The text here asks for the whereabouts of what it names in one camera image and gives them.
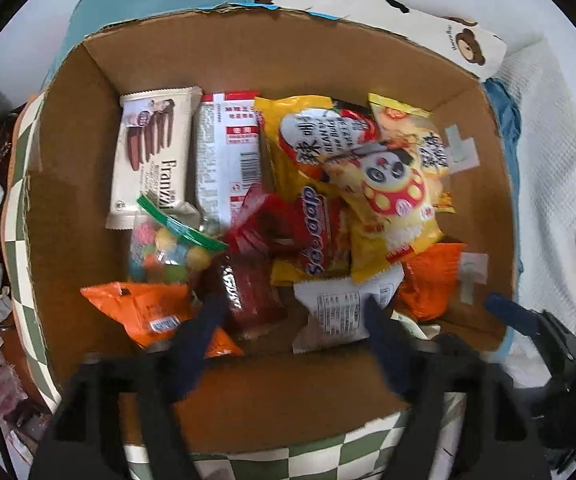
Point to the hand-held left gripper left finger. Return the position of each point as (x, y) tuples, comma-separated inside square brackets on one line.
[(197, 330)]

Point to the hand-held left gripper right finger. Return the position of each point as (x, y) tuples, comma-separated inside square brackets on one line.
[(383, 340)]

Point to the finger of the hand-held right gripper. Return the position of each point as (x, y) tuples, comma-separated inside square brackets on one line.
[(513, 310)]

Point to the pale small snack packet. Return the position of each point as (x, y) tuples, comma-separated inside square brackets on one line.
[(333, 310)]

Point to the large orange snack packet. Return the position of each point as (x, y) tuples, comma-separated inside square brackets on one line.
[(137, 310)]

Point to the reddish brown snack packet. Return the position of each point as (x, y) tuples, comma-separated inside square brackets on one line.
[(255, 295)]

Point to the small orange snack packet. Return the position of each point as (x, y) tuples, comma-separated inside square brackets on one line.
[(428, 280)]

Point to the clear bag of colourful candy balls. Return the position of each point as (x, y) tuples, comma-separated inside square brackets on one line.
[(167, 250)]

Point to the yellow white cartoon snack packet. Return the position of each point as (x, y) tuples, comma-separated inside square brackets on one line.
[(393, 195)]

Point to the cream chocolate cookie packet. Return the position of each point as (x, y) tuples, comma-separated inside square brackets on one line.
[(147, 170)]

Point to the brown cardboard box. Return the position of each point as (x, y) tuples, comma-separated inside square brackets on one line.
[(67, 185)]

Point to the yellow snack packet orange logo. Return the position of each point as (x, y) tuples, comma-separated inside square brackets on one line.
[(408, 125)]

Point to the red snack packet blue lettering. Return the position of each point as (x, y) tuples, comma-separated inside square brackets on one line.
[(318, 230)]

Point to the white towel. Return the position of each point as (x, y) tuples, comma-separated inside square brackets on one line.
[(553, 185)]

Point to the white red snack packet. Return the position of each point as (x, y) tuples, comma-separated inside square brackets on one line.
[(222, 160)]

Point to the large yellow snack packet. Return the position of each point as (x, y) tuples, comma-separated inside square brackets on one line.
[(288, 170)]

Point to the blue cloth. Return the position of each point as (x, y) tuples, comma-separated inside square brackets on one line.
[(505, 110)]

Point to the bear print pillow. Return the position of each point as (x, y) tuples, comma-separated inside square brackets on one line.
[(418, 25)]

